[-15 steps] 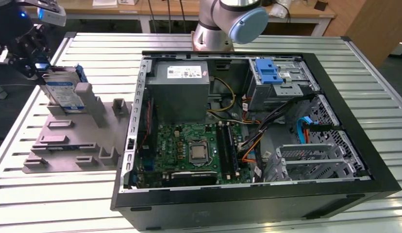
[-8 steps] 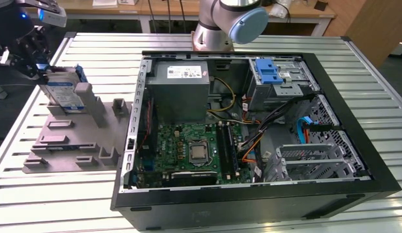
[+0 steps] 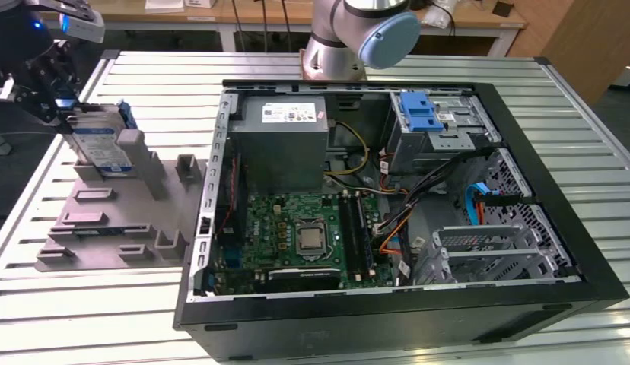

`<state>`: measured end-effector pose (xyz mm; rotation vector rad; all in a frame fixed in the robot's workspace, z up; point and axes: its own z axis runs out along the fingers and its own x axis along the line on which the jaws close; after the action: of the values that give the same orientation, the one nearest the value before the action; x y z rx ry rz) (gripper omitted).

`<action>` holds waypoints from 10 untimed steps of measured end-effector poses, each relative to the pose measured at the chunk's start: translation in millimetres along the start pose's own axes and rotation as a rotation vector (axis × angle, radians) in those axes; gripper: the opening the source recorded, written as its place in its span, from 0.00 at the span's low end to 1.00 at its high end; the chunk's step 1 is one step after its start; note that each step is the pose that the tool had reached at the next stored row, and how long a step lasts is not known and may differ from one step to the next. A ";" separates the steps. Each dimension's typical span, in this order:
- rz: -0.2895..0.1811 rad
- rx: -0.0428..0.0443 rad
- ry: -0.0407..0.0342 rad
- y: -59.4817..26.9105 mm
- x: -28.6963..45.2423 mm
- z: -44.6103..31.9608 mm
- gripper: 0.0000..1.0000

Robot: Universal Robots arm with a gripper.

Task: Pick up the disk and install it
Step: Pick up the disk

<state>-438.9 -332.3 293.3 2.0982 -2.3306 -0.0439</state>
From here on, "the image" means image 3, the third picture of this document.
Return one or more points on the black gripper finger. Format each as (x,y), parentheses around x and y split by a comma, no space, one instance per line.
(26,102)
(61,68)

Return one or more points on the hard disk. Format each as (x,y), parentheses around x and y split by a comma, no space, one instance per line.
(99,146)

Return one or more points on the metal disk bay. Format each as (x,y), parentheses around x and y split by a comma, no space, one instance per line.
(487,232)

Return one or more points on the white box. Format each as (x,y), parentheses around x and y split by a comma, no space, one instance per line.
(164,4)

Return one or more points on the wooden desk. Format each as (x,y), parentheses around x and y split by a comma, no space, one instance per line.
(218,19)

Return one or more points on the grey parts rack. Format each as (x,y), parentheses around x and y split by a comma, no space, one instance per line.
(122,213)

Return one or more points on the grey power supply unit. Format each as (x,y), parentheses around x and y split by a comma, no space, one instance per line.
(280,152)

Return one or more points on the green motherboard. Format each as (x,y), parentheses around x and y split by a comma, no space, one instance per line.
(269,228)

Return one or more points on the silver CPU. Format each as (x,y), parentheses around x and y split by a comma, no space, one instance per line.
(309,238)

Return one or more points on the blue drive latch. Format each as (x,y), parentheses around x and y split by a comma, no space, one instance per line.
(416,114)

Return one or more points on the black graphics card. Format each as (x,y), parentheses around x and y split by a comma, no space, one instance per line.
(305,278)

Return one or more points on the metal optical drive cage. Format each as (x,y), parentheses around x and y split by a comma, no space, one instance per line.
(411,152)

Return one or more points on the black RAM stick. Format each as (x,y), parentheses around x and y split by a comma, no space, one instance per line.
(364,235)

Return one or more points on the black open PC case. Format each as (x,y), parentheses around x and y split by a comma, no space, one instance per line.
(345,327)

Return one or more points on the brown wooden cabinet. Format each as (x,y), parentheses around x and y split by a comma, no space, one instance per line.
(589,38)

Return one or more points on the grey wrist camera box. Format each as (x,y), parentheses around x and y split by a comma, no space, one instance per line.
(86,26)

